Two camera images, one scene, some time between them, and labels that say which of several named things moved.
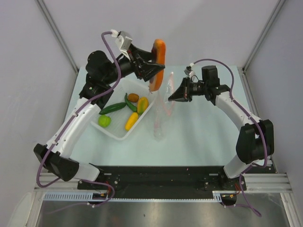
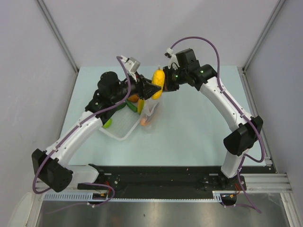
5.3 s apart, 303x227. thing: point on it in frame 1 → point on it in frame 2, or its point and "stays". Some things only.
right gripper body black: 197,89 → 173,79
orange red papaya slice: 158,56 → 143,122
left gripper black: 147,70 → 144,87
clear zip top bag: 162,108 → 152,114
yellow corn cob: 131,121 → 158,78
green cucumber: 131,107 stays
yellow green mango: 142,105 stays
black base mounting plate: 163,182 stays
